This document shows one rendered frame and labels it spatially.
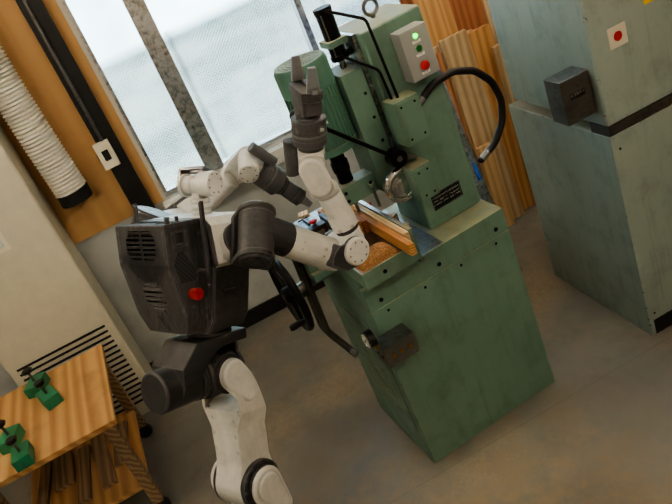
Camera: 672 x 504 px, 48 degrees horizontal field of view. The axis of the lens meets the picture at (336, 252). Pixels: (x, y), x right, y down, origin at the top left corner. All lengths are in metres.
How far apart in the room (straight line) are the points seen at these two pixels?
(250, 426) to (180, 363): 0.31
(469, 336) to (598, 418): 0.55
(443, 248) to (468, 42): 1.56
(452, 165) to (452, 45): 1.31
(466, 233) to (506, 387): 0.67
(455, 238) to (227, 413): 0.97
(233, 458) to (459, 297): 0.97
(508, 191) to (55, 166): 2.25
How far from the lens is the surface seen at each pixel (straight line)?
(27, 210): 3.52
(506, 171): 4.09
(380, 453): 3.07
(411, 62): 2.41
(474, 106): 3.93
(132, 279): 2.02
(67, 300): 3.67
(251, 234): 1.84
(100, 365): 3.45
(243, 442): 2.17
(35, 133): 3.56
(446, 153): 2.60
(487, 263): 2.68
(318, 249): 1.95
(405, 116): 2.40
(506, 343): 2.87
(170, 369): 2.00
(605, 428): 2.89
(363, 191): 2.56
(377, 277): 2.37
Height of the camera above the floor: 2.05
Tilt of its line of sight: 27 degrees down
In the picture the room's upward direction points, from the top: 23 degrees counter-clockwise
